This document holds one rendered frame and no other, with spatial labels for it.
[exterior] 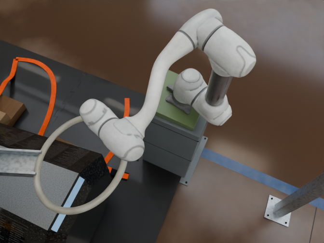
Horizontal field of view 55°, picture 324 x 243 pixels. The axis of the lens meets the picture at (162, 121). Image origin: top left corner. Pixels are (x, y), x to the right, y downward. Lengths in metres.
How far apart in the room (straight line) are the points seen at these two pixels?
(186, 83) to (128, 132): 0.79
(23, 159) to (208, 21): 1.08
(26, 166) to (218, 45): 1.06
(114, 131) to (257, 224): 1.88
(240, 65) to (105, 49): 2.34
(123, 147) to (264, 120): 2.23
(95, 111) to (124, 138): 0.16
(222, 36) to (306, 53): 2.64
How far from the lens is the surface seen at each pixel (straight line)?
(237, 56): 1.24
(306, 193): 2.29
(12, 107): 3.07
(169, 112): 1.98
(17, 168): 1.67
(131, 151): 1.06
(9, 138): 2.15
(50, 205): 1.48
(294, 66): 3.67
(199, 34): 1.28
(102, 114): 1.15
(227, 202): 2.71
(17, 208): 1.88
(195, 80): 1.79
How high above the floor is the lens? 2.54
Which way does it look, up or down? 61 degrees down
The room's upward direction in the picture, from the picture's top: 7 degrees clockwise
